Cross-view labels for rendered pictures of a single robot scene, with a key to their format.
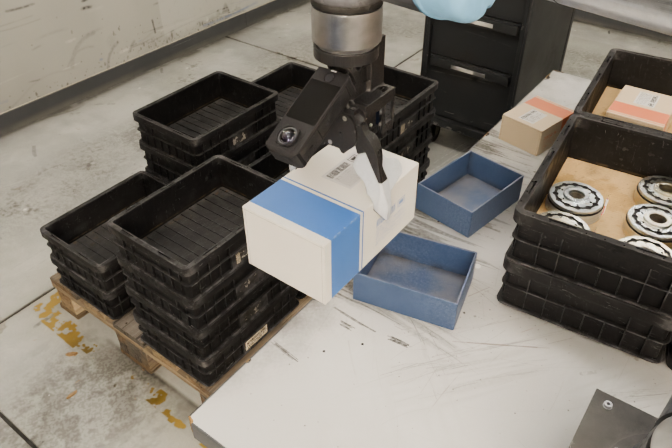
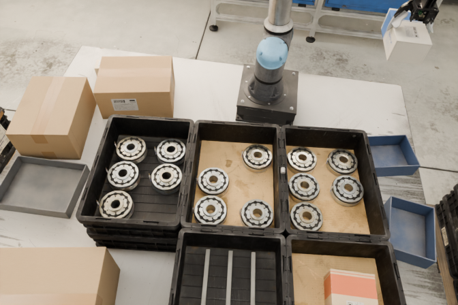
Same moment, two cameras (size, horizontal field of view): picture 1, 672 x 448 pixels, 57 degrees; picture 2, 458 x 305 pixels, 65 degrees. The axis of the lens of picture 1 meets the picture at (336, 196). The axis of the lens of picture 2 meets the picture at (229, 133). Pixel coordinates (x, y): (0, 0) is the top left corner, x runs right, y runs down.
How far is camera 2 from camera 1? 1.73 m
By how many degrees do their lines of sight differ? 87
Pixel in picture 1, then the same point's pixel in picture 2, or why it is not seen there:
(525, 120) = not seen: outside the picture
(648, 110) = (348, 293)
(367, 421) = (354, 103)
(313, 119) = not seen: outside the picture
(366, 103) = not seen: outside the picture
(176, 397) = not seen: hidden behind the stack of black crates
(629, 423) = (283, 105)
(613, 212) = (325, 199)
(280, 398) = (384, 100)
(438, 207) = (411, 206)
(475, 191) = (407, 248)
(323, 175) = (416, 26)
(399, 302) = (379, 141)
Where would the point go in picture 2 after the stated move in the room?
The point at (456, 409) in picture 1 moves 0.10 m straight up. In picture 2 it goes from (332, 118) to (338, 102)
